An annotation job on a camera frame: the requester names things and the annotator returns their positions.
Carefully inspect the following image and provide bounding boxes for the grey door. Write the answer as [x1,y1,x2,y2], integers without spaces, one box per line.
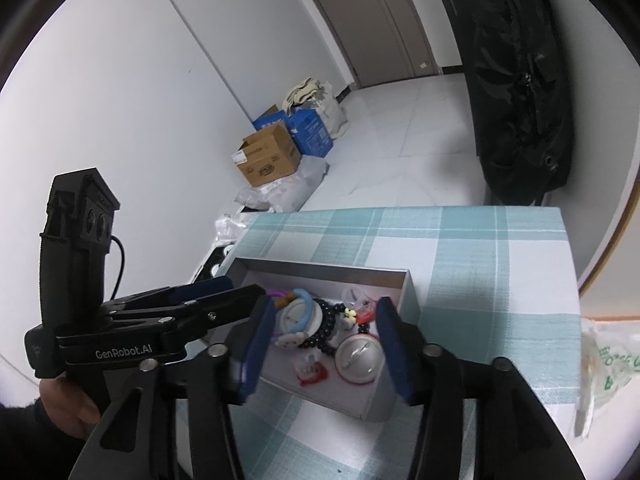
[292,0,463,88]

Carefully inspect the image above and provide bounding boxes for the cream canvas tote bag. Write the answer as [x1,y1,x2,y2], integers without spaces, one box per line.
[282,76,348,138]

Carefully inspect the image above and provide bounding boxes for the white round badge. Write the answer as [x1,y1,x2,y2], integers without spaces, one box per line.
[277,300,321,348]

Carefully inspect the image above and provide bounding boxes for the silver round badge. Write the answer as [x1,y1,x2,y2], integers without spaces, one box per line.
[334,335,386,386]

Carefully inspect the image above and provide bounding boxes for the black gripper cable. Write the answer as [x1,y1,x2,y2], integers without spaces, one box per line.
[106,235,126,302]

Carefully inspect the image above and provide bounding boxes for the red clear hair clip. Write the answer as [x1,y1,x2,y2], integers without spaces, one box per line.
[294,352,331,386]

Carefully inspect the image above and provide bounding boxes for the person's left hand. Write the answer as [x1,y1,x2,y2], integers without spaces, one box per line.
[39,372,103,442]

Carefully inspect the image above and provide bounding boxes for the grey plastic mail bag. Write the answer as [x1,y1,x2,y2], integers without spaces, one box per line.
[235,155,331,211]

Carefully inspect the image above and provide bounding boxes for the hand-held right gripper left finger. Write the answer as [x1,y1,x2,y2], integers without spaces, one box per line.
[67,296,275,480]

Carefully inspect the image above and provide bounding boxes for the blue cardboard box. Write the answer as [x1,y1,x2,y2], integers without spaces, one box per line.
[252,105,335,157]

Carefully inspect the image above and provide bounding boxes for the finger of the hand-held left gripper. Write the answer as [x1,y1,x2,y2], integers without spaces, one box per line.
[102,276,236,313]
[107,284,267,356]

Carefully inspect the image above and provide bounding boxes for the crumpled white plastic bag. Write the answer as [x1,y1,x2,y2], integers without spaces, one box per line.
[215,210,251,246]

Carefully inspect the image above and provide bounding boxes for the green white checked tablecloth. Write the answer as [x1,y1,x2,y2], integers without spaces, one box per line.
[227,205,583,480]

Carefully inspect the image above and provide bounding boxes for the clear pink hair clip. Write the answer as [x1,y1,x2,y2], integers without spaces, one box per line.
[342,285,378,322]

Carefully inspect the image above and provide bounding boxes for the white green printed plastic bag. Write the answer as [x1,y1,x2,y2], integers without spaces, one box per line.
[575,320,640,436]

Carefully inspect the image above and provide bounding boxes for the grey cardboard box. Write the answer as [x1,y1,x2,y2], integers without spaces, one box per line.
[220,257,421,423]

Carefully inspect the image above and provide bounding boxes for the brown cardboard box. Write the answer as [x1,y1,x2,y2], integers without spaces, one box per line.
[231,122,303,188]

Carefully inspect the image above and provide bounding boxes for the person's left forearm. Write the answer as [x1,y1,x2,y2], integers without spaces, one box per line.
[0,400,83,480]

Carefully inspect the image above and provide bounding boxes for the purple bangle with orange bead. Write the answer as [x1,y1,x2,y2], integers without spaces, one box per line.
[267,287,296,311]

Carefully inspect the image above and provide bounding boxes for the black backpack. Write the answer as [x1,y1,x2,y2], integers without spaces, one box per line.
[445,0,573,206]

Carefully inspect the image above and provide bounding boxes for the black beaded bracelet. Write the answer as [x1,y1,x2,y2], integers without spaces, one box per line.
[295,297,373,356]

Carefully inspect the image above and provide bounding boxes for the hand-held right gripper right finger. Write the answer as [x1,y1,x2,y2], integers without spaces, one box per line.
[376,296,586,480]

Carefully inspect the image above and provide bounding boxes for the light blue ring bracelet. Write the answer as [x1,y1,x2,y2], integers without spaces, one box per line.
[280,287,315,333]

